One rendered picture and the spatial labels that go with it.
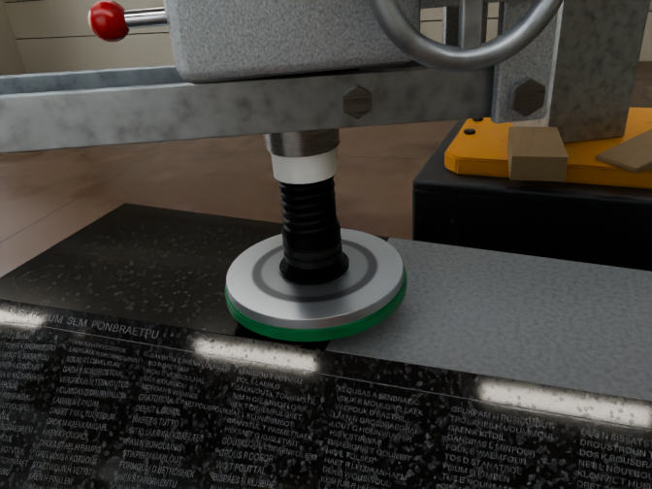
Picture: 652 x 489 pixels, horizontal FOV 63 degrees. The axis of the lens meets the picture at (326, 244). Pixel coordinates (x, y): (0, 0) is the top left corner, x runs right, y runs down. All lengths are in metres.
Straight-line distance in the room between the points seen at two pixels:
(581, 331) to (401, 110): 0.32
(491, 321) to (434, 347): 0.08
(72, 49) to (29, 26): 0.73
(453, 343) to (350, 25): 0.35
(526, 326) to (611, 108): 0.81
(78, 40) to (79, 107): 8.38
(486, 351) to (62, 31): 8.69
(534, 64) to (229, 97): 0.27
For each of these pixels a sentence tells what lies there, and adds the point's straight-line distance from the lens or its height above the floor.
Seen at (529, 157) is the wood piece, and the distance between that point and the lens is 1.09.
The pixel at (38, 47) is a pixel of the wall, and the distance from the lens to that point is 9.42.
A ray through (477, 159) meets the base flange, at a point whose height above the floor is 0.78.
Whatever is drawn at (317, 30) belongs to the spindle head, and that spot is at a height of 1.14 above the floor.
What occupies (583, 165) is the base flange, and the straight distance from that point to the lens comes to 1.22.
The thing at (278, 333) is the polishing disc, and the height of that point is 0.84.
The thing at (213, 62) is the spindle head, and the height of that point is 1.12.
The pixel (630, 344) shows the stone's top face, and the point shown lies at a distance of 0.66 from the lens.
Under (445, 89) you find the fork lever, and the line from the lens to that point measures 0.53.
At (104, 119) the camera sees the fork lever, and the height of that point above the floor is 1.07.
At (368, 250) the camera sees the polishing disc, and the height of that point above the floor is 0.86.
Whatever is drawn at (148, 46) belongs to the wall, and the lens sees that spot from 8.19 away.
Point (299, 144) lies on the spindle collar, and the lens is 0.54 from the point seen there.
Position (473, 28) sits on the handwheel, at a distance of 0.42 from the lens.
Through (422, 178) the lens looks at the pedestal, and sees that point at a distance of 1.22.
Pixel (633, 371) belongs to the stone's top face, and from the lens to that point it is 0.62.
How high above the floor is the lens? 1.18
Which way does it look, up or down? 28 degrees down
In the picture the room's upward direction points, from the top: 5 degrees counter-clockwise
